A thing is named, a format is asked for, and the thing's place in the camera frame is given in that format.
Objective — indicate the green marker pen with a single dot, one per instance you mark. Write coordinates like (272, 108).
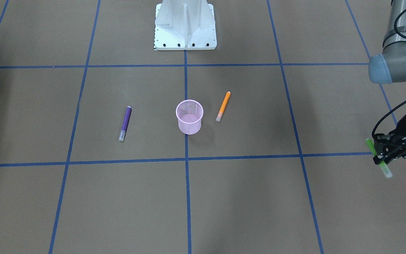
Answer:
(380, 162)

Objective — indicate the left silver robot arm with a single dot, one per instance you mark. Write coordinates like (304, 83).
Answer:
(386, 68)

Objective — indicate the orange marker pen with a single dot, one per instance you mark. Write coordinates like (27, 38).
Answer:
(223, 106)

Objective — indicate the purple marker pen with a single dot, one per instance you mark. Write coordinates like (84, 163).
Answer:
(125, 123)

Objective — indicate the white camera pillar base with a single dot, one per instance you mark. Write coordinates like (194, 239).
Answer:
(185, 25)

